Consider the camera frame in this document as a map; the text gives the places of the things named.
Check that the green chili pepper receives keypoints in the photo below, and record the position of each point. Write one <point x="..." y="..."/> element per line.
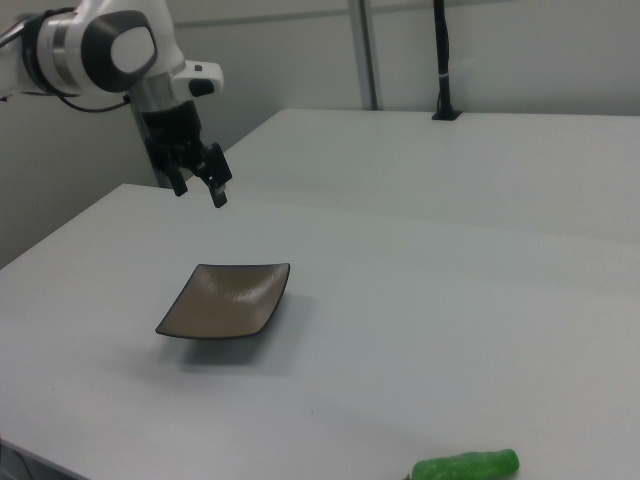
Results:
<point x="465" y="462"/>

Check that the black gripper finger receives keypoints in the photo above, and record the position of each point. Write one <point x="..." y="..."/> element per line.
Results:
<point x="178" y="182"/>
<point x="216" y="167"/>

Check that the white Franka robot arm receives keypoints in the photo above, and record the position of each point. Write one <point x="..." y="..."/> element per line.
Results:
<point x="60" y="45"/>

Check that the square brown ceramic plate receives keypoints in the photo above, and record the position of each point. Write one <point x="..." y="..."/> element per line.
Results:
<point x="225" y="305"/>

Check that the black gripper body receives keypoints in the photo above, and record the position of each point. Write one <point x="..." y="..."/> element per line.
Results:
<point x="172" y="132"/>

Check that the grey metal partition post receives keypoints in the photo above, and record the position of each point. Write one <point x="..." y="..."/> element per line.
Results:
<point x="364" y="55"/>

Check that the black camera stand white band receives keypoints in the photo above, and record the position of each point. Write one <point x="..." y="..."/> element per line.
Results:
<point x="442" y="60"/>

